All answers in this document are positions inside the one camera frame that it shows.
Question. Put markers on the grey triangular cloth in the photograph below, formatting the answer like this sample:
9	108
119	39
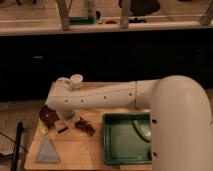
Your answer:
47	152

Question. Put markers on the black pole stand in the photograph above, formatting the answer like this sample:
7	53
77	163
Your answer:
15	156

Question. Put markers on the dark purple bowl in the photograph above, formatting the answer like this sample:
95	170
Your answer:
48	116

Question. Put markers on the white paper cup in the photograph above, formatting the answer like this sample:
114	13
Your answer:
76	81

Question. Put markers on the green plastic tray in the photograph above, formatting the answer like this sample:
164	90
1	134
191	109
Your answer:
121	144

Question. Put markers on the brown grape bunch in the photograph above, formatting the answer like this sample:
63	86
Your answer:
85	126

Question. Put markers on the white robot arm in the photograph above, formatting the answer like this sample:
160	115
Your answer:
180	116

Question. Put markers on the wooden block eraser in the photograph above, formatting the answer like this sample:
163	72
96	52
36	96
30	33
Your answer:
60	126

